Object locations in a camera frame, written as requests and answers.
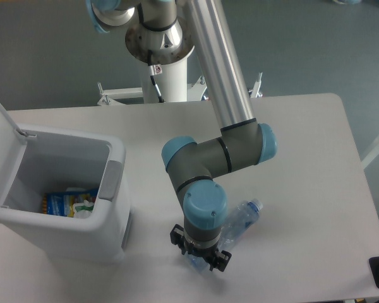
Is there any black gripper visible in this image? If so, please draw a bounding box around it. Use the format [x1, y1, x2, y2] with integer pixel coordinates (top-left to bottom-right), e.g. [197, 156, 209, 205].
[170, 224, 232, 271]

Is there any clear plastic water bottle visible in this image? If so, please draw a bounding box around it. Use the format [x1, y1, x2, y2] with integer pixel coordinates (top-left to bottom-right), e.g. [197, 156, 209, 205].
[184, 196, 262, 271]

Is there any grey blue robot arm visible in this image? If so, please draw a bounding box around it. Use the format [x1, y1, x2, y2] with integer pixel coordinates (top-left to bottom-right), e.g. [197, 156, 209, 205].
[86, 1, 277, 271]

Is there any white plastic trash can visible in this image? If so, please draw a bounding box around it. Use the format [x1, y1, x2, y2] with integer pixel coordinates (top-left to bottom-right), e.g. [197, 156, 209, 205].
[0, 103, 132, 263]

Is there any blue snack wrapper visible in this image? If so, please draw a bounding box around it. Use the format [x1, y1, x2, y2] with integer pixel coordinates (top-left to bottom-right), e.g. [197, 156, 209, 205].
[41, 187, 99, 218]

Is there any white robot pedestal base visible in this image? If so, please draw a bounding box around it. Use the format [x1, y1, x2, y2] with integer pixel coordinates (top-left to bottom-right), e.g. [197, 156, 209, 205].
[96, 15, 266, 107]

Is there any black cable on pedestal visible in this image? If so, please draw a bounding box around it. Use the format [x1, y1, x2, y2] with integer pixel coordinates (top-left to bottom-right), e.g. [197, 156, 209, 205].
[147, 50, 165, 104]

